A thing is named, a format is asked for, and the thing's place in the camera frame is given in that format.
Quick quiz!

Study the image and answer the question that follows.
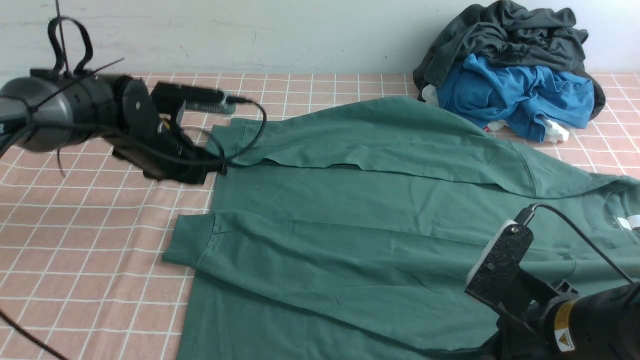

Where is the pink checkered tablecloth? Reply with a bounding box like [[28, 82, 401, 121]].
[[0, 73, 640, 360]]

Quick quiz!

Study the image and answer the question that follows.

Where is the green long-sleeved shirt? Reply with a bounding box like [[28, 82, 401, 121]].
[[162, 96, 639, 360]]

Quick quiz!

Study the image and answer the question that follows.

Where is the black right camera cable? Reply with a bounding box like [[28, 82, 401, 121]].
[[514, 203, 636, 285]]

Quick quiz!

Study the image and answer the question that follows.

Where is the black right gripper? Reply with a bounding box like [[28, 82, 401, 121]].
[[465, 224, 578, 360]]

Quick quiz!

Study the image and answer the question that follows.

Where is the dark grey garment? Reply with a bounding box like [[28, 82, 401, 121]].
[[413, 0, 592, 91]]

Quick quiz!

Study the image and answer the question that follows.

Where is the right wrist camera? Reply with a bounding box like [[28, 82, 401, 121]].
[[465, 219, 517, 286]]

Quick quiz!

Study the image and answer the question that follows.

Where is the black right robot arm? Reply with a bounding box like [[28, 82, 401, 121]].
[[465, 220, 640, 360]]

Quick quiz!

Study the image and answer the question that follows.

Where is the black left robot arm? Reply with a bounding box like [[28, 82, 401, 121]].
[[1, 72, 233, 185]]

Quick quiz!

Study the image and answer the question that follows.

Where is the blue garment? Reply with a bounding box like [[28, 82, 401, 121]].
[[436, 54, 595, 142]]

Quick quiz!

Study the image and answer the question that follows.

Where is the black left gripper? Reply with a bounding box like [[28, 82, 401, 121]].
[[110, 114, 229, 185]]

